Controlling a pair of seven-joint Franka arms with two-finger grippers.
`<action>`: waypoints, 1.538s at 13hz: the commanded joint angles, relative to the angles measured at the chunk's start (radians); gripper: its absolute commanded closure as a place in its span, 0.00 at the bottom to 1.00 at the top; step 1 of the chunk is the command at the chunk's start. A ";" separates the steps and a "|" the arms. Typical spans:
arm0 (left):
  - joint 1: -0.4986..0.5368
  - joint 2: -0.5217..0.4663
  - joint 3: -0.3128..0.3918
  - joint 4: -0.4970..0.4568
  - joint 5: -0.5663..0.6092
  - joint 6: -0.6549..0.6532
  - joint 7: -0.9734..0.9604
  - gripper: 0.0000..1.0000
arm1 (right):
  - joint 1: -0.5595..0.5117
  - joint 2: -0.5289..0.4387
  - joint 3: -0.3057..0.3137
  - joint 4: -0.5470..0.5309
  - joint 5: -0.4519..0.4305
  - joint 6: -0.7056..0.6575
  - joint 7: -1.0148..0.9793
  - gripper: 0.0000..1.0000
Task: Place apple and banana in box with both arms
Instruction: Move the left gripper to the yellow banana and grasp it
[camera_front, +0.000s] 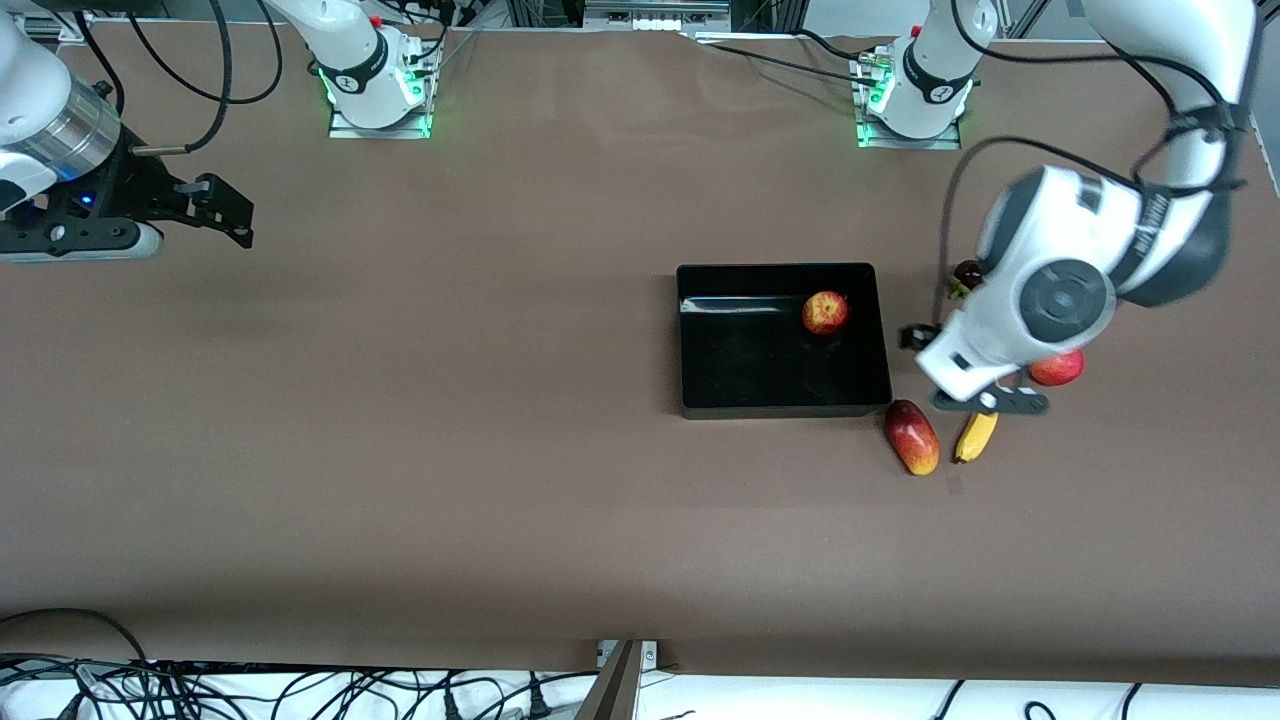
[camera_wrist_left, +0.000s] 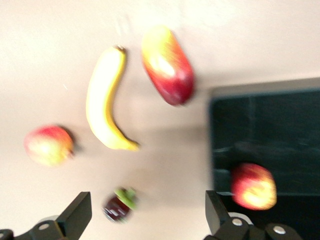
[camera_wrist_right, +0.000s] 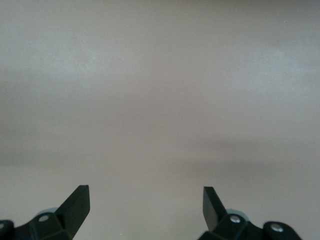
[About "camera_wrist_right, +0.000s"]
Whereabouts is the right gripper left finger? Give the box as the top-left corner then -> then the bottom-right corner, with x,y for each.
0,184 -> 90,240

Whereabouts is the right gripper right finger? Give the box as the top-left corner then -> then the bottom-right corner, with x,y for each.
198,186 -> 303,240

